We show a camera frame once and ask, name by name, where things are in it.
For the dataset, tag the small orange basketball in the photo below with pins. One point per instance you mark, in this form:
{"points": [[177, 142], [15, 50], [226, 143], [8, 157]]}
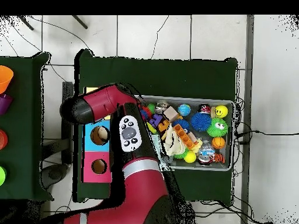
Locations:
{"points": [[218, 143]]}

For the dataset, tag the black upright bar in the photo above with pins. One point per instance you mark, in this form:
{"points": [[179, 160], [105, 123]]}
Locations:
{"points": [[67, 140]]}

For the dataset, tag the black tripod leg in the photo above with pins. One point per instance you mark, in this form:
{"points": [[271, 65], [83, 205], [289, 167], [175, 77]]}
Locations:
{"points": [[25, 22], [80, 22]]}

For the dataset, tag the blue spiky ball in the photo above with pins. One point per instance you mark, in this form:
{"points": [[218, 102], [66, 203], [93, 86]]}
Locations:
{"points": [[201, 121]]}

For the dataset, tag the orange plastic bowl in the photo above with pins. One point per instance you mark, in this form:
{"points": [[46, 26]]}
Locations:
{"points": [[4, 78]]}

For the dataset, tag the blue-label plastic bottle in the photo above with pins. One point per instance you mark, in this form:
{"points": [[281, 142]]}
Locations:
{"points": [[206, 154]]}

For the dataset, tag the orange toy brick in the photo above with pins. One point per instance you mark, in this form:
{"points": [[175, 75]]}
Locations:
{"points": [[185, 137]]}

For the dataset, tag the shallow mesh bin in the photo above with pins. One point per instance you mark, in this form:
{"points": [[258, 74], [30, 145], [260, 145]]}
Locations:
{"points": [[217, 165]]}

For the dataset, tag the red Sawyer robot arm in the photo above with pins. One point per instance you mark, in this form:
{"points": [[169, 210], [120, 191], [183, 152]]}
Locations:
{"points": [[144, 186]]}

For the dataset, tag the wooden box with three holes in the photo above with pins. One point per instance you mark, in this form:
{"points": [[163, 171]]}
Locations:
{"points": [[93, 172]]}

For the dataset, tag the dark green tablecloth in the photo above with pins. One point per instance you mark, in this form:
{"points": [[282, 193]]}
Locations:
{"points": [[151, 77], [23, 151]]}

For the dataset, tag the cream knitted cloth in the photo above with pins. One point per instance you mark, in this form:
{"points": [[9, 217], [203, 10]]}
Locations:
{"points": [[172, 144]]}

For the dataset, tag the green spiky ball with eyes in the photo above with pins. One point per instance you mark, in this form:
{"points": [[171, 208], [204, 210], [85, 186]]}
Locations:
{"points": [[216, 130]]}

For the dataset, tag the yellow smiley ball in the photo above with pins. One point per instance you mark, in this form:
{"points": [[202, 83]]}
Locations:
{"points": [[220, 111]]}

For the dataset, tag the purple plastic cup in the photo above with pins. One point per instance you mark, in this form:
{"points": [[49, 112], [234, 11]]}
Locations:
{"points": [[4, 103]]}

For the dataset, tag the plain wooden block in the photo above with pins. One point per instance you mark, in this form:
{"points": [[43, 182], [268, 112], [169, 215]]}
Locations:
{"points": [[170, 113]]}

